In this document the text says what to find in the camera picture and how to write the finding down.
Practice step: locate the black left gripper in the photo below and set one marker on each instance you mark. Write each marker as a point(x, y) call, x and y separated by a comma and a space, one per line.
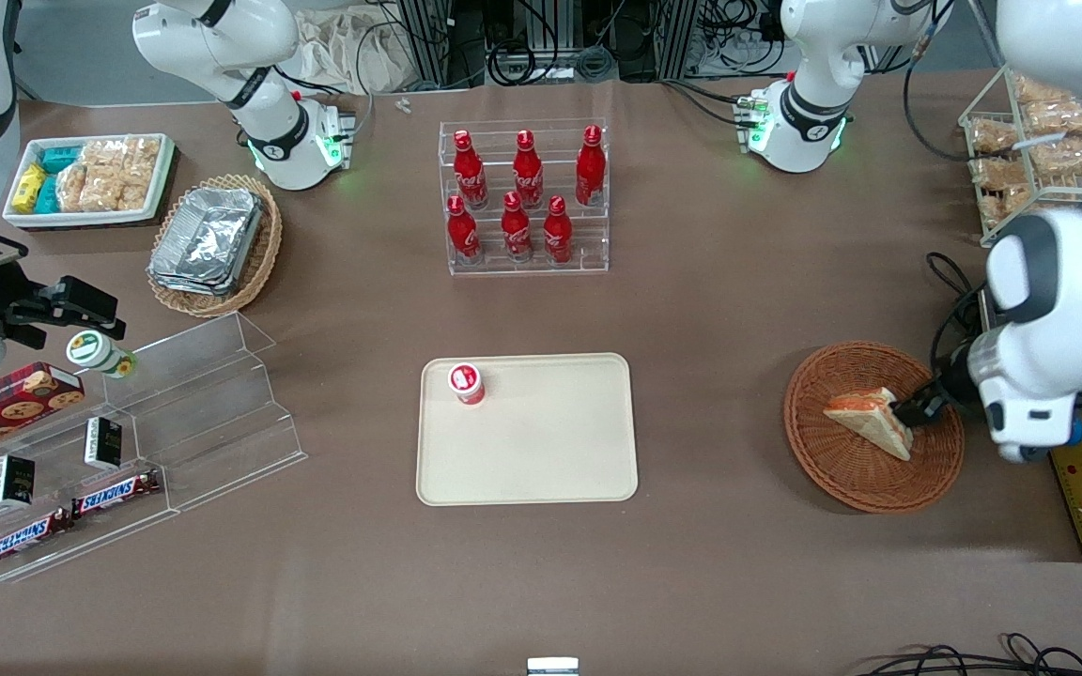
point(941, 389)

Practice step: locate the triangular sandwich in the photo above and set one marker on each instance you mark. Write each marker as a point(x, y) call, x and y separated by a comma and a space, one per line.
point(865, 418)

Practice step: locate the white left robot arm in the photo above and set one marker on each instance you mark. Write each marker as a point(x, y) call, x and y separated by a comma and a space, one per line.
point(1067, 310)

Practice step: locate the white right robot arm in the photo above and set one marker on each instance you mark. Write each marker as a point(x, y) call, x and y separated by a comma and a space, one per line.
point(222, 47)

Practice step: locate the aluminium foil tray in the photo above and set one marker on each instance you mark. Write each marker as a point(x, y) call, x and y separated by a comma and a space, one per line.
point(208, 230)
point(186, 285)

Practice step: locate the white rectangular snack tray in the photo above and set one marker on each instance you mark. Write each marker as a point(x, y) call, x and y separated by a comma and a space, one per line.
point(90, 218)

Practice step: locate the round brown wicker basket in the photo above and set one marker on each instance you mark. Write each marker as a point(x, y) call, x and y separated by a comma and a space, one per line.
point(842, 469)

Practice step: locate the oval light wicker basket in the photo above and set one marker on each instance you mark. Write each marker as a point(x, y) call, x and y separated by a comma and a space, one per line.
point(264, 253)

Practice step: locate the cream plastic tray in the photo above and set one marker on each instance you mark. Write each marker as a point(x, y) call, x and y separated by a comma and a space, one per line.
point(550, 441)

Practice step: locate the green-lid white cup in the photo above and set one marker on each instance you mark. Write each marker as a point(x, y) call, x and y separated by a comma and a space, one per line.
point(95, 351)

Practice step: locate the small black box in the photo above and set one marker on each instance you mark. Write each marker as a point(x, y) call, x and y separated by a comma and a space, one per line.
point(103, 443)
point(11, 481)

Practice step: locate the teal snack packet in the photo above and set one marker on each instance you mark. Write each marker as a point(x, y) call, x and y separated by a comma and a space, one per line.
point(49, 194)
point(60, 159)

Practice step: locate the clear rice cracker bag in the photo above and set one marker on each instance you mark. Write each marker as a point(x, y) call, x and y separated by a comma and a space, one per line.
point(71, 188)
point(101, 174)
point(140, 169)

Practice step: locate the yellow snack packet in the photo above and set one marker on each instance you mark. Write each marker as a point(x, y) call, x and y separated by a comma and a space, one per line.
point(29, 188)

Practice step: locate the clear acrylic stepped shelf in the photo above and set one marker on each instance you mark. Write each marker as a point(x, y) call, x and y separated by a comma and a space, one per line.
point(128, 535)
point(222, 422)

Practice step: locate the Snickers chocolate bar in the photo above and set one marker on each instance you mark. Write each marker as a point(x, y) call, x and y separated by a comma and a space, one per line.
point(116, 494)
point(26, 538)

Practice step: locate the bagged fried snack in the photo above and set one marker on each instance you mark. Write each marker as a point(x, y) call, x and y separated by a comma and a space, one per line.
point(994, 136)
point(996, 174)
point(1072, 155)
point(1006, 202)
point(1062, 119)
point(1043, 89)

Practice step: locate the beige cloth bag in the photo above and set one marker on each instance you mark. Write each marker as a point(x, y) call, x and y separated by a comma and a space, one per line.
point(344, 47)

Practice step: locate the clear acrylic bottle rack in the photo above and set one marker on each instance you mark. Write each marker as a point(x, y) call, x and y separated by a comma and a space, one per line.
point(588, 239)

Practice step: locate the red white-lid cup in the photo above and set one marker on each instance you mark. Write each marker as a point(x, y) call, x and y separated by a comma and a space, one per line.
point(466, 383)

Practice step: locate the red cola bottle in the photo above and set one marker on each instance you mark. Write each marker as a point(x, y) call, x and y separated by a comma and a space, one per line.
point(528, 174)
point(471, 174)
point(463, 235)
point(590, 169)
point(517, 233)
point(557, 235)

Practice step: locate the white power strip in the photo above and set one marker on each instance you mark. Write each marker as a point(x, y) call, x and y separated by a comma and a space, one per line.
point(738, 56)

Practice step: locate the white grey device edge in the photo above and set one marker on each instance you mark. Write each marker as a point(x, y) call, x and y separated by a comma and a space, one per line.
point(552, 667)

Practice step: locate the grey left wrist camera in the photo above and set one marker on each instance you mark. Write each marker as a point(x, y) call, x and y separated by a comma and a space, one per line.
point(1029, 427)

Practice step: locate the grey black metal bracket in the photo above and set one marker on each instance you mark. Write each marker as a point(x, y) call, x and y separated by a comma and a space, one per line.
point(987, 310)

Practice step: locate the aluminium frame post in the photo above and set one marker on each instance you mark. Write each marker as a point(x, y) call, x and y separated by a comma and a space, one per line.
point(677, 38)
point(424, 42)

